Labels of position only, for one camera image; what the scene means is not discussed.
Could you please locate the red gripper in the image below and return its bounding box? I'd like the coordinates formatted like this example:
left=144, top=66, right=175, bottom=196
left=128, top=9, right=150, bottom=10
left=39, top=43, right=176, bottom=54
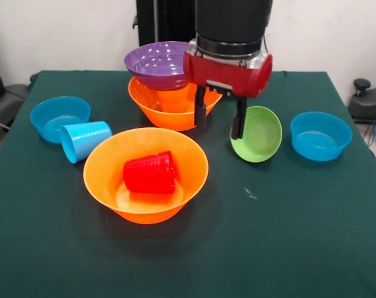
left=182, top=38, right=274, bottom=141

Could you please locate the orange cup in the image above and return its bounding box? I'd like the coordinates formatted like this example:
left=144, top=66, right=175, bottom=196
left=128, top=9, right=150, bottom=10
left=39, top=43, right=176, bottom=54
left=156, top=84, right=192, bottom=114

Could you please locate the large orange bowl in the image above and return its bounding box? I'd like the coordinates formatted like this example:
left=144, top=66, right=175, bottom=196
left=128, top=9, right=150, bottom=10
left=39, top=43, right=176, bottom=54
left=83, top=127, right=210, bottom=225
left=128, top=76, right=223, bottom=132

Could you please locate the small green bowl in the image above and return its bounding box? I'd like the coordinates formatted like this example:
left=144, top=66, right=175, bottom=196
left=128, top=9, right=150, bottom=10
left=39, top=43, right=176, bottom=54
left=230, top=106, right=284, bottom=163

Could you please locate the purple bowl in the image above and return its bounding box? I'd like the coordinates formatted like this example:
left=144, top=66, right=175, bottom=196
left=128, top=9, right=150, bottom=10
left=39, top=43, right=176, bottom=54
left=123, top=41, right=191, bottom=91

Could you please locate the red cup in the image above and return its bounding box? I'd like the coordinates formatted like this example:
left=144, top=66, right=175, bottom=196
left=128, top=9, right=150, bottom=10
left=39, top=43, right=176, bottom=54
left=123, top=150, right=177, bottom=194

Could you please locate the blue cup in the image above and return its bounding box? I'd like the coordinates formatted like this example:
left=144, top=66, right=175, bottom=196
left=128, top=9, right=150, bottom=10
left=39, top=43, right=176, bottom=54
left=59, top=120, right=114, bottom=165

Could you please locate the blue bowl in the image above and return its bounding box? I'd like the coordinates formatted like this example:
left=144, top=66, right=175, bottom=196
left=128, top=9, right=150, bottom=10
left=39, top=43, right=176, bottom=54
left=290, top=111, right=354, bottom=163
left=29, top=96, right=92, bottom=145

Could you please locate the dark green table cloth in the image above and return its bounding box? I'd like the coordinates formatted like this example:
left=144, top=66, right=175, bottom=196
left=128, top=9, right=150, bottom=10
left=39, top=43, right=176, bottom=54
left=0, top=70, right=376, bottom=298

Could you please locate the black pedestal foot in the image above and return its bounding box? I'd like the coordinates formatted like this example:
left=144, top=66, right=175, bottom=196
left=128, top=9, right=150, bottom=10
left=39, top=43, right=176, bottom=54
left=349, top=78, right=376, bottom=125
left=0, top=83, right=30, bottom=131

